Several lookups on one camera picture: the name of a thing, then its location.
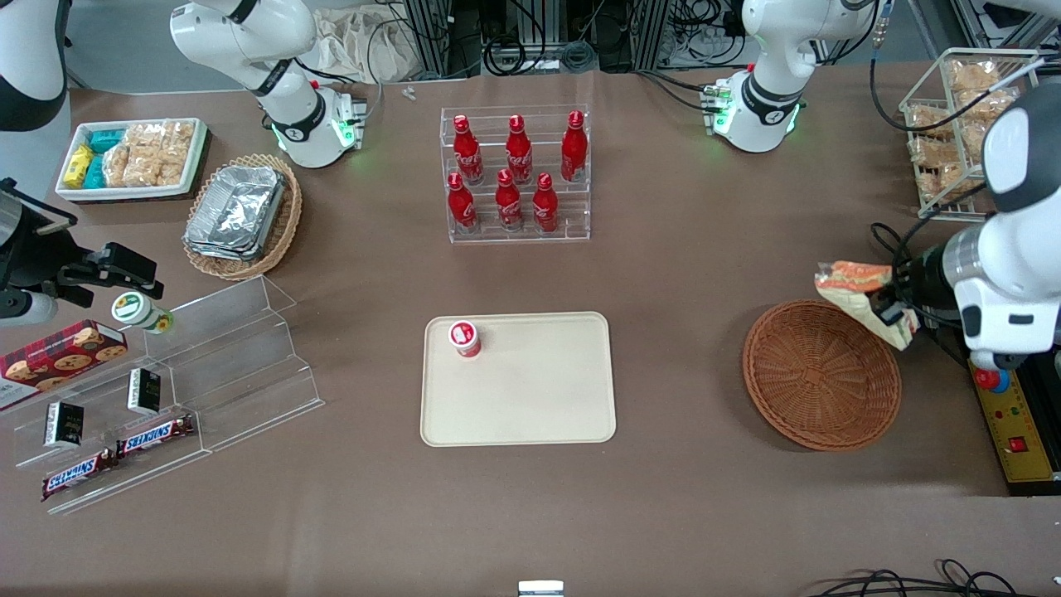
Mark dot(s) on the clear acrylic stepped shelf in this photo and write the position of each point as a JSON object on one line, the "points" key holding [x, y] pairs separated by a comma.
{"points": [[249, 365]]}

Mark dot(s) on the snickers bar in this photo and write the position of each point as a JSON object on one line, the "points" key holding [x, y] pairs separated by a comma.
{"points": [[79, 474], [156, 435]]}

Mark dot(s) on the clear cracker snack bag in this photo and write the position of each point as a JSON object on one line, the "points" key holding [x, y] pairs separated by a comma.
{"points": [[179, 139], [145, 137], [930, 123], [974, 139], [932, 153], [974, 76], [159, 171], [945, 182], [985, 103], [118, 166]]}

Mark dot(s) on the clear acrylic bottle rack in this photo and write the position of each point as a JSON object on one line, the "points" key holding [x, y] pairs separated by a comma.
{"points": [[578, 211]]}

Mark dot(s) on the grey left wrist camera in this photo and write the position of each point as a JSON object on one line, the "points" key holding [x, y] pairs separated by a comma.
{"points": [[999, 361]]}

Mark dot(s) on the brown wicker basket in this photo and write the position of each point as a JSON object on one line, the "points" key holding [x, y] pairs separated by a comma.
{"points": [[816, 373]]}

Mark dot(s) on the aluminium frame rack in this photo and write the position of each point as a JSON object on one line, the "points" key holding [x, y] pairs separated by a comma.
{"points": [[431, 33]]}

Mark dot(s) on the beige plastic tray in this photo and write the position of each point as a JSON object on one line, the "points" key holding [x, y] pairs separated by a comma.
{"points": [[522, 390]]}

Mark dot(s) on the beige cloth bag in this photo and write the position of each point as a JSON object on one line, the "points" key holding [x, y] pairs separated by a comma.
{"points": [[365, 41]]}

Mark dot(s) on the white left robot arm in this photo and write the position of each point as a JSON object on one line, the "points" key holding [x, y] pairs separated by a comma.
{"points": [[763, 108]]}

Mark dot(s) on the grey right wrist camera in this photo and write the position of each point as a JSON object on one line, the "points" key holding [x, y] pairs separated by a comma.
{"points": [[25, 308]]}

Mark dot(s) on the white rectangular bin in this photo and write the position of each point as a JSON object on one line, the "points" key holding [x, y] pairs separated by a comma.
{"points": [[116, 193]]}

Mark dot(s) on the red lid cup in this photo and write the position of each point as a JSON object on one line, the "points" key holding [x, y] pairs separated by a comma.
{"points": [[465, 338]]}

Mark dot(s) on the red cola bottle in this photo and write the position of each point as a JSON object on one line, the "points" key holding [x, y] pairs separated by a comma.
{"points": [[545, 206], [519, 153], [462, 206], [574, 149], [468, 153], [509, 203]]}

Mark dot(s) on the yellow snack packet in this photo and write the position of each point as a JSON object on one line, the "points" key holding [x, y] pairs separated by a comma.
{"points": [[78, 163]]}

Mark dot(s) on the triangle sandwich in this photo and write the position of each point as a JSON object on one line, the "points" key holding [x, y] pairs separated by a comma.
{"points": [[841, 278]]}

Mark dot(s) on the green lid cup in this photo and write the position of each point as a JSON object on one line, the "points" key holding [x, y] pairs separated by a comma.
{"points": [[133, 309]]}

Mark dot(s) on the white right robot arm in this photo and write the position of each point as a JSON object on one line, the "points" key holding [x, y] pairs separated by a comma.
{"points": [[290, 124]]}

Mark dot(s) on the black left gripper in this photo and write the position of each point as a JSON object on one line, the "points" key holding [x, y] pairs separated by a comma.
{"points": [[922, 282]]}

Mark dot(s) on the light wicker basket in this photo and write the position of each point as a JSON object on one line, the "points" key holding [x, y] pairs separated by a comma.
{"points": [[286, 240]]}

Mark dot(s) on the red tartan cookie box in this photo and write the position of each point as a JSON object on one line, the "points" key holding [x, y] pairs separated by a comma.
{"points": [[50, 358]]}

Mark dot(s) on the teal snack packet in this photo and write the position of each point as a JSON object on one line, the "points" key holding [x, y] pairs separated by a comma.
{"points": [[106, 140], [95, 172]]}

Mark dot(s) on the small black box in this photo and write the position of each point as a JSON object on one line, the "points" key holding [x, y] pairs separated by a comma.
{"points": [[144, 391], [64, 424]]}

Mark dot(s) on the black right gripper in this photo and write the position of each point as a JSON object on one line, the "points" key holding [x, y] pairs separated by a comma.
{"points": [[33, 251]]}

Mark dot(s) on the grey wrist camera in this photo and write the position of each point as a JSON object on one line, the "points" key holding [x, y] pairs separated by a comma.
{"points": [[25, 308], [999, 361]]}

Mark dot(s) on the yellow black control box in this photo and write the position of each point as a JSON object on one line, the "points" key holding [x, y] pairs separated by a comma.
{"points": [[1015, 414]]}

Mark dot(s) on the silver foil tray stack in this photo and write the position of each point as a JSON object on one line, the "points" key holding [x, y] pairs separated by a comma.
{"points": [[236, 211]]}

